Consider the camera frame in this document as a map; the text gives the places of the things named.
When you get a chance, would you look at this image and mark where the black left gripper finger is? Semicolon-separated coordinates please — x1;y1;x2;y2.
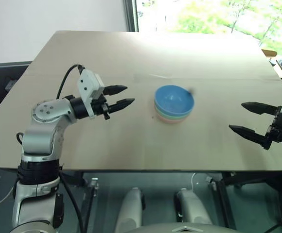
107;98;135;115
103;84;128;96

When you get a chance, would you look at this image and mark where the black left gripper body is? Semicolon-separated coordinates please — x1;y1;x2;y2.
90;93;111;121

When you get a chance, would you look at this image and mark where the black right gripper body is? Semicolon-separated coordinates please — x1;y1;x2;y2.
264;106;282;150

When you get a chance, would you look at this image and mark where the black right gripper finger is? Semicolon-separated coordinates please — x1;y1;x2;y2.
241;101;282;116
228;124;270;150

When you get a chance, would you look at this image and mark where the green plastic bowl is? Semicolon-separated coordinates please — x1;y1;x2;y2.
154;101;193;121

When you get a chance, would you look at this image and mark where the blue plastic bowl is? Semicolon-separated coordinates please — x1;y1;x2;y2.
154;84;195;117

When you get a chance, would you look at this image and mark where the pink plastic bowl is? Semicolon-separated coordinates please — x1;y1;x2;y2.
156;111;190;125

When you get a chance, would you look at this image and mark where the small cardboard box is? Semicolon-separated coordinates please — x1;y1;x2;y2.
262;49;278;59

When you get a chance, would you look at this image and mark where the silver right robot leg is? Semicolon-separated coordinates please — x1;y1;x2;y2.
175;188;214;233

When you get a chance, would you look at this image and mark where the dark robot torso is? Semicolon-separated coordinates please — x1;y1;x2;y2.
130;224;229;233

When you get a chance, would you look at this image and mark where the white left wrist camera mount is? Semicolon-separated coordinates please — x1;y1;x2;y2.
77;69;106;120

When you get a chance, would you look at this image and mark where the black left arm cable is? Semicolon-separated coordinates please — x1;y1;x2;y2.
56;63;85;100

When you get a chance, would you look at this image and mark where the thin white cable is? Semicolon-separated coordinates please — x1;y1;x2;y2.
190;172;198;193

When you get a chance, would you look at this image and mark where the dark window frame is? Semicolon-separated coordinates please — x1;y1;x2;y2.
124;0;141;33

